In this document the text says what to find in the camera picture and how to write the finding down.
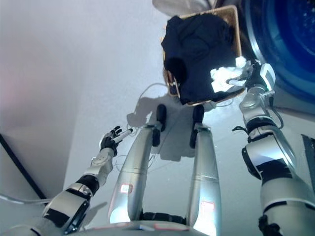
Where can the black robot foot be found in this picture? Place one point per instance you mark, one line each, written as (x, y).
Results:
(198, 114)
(161, 114)

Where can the black garment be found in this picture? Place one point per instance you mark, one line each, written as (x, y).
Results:
(197, 49)

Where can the round washing machine door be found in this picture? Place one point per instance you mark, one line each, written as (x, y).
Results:
(177, 5)

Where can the silver robot torso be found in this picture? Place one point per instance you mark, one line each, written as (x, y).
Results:
(137, 229)

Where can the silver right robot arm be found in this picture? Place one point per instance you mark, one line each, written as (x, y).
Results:
(265, 157)

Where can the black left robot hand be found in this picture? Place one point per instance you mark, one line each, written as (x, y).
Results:
(108, 142)

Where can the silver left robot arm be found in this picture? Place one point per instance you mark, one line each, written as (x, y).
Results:
(69, 199)

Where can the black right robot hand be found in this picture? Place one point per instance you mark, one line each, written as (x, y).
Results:
(256, 76)

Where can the black metal frame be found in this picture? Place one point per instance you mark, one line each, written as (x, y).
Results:
(308, 152)

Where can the wicker laundry basket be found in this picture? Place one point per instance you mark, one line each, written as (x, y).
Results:
(235, 24)

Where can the white garment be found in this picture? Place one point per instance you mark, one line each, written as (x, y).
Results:
(221, 78)

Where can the silver right robot leg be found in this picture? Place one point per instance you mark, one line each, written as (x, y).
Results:
(204, 172)

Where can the black right robot foot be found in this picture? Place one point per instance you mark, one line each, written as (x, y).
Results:
(198, 114)

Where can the black left robot foot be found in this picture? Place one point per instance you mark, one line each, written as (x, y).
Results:
(161, 114)

